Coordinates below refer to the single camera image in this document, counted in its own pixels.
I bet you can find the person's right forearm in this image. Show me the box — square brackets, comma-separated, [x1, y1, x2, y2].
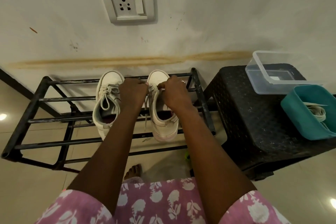
[168, 104, 258, 224]

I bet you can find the black plastic stool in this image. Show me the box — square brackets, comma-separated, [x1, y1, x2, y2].
[203, 64, 336, 181]

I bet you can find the person's foot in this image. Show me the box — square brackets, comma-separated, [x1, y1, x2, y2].
[123, 163, 143, 181]

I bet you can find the person's left hand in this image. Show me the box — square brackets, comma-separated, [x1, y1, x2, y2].
[119, 78, 149, 113]

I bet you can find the person's right hand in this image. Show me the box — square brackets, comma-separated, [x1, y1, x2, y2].
[157, 75, 196, 114]

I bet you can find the white shoelace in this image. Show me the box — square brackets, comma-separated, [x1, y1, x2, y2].
[303, 102, 332, 130]
[142, 82, 166, 143]

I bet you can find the teal plastic container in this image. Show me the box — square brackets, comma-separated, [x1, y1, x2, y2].
[280, 85, 336, 141]

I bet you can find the person's left forearm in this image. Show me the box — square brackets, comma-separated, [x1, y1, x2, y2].
[67, 106, 147, 216]

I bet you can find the clear plastic container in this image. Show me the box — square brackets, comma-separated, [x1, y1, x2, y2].
[245, 51, 324, 95]

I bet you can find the white sneaker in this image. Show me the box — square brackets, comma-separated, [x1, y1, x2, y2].
[146, 70, 179, 143]
[92, 71, 125, 140]

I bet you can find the coiled white shoelace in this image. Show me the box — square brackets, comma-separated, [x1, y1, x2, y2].
[303, 102, 332, 130]

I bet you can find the white wall socket plate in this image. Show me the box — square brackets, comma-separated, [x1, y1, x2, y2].
[98, 0, 155, 24]

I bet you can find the black metal shoe rack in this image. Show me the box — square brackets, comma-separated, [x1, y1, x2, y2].
[1, 68, 217, 173]

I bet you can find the pink floral dress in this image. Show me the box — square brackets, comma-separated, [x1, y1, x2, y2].
[34, 177, 292, 224]

